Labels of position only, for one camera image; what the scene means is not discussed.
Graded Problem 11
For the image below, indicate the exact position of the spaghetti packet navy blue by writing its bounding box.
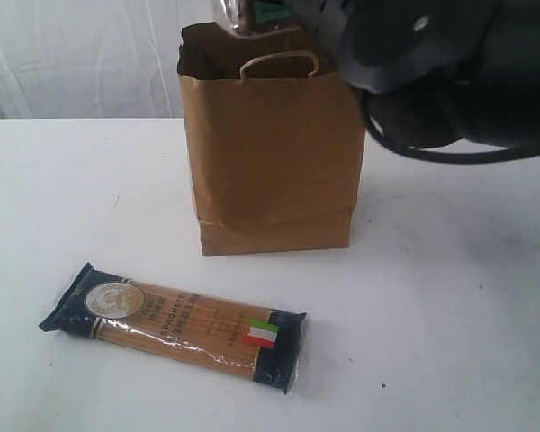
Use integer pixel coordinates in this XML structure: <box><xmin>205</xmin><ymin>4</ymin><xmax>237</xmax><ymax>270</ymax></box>
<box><xmin>39</xmin><ymin>264</ymin><xmax>306</xmax><ymax>392</ymax></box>

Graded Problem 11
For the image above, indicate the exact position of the brown paper bag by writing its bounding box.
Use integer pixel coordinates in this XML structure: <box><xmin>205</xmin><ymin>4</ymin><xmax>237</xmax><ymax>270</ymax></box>
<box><xmin>177</xmin><ymin>22</ymin><xmax>365</xmax><ymax>256</ymax></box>

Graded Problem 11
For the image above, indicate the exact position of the clear jar gold lid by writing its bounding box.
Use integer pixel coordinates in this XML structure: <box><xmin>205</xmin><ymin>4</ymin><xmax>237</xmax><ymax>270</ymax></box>
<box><xmin>211</xmin><ymin>0</ymin><xmax>300</xmax><ymax>39</ymax></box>

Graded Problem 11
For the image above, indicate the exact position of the white curtain backdrop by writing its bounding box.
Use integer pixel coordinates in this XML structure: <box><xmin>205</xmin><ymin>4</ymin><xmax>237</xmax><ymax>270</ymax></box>
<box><xmin>0</xmin><ymin>0</ymin><xmax>540</xmax><ymax>121</ymax></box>

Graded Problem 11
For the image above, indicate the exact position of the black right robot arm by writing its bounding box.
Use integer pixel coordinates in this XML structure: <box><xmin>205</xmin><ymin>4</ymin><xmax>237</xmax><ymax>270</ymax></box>
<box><xmin>288</xmin><ymin>1</ymin><xmax>540</xmax><ymax>148</ymax></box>

